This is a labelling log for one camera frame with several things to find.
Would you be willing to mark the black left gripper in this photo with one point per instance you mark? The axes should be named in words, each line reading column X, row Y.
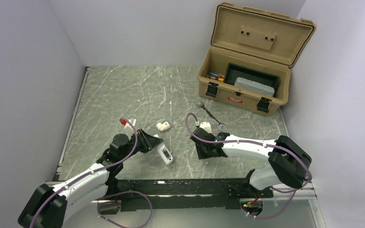
column 148, row 142

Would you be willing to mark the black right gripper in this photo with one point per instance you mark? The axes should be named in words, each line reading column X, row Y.
column 201, row 154

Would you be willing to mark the white remote control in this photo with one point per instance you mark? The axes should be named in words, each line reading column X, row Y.
column 163, row 151

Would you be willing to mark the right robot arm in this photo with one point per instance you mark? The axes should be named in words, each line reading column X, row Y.
column 287, row 162

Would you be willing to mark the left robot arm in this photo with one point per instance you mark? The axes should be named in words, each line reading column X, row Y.
column 51, row 206

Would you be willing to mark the white plastic pipe elbow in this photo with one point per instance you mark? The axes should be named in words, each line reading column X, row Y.
column 162, row 126

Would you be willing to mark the silver open-end wrench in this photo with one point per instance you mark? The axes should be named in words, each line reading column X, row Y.
column 221, row 126

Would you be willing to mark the black toolbox left latch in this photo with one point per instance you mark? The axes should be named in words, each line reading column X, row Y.
column 212, row 89

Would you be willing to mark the black toolbox latch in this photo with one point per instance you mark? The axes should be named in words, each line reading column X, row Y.
column 263, row 105
column 212, row 89

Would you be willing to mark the black toolbox right latch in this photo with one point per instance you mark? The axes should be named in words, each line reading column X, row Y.
column 263, row 105

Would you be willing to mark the grey plastic case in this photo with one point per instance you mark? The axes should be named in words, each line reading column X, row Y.
column 254, row 86

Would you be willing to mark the black tray in toolbox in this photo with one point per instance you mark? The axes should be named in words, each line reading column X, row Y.
column 234, row 71

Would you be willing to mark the tan plastic toolbox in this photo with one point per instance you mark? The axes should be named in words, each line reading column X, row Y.
column 261, row 40

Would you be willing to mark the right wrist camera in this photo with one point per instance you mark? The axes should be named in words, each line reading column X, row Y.
column 206, row 126

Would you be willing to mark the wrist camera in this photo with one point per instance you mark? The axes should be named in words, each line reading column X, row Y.
column 128, row 124
column 206, row 126

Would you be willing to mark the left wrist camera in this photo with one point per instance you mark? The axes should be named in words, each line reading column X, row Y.
column 128, row 124

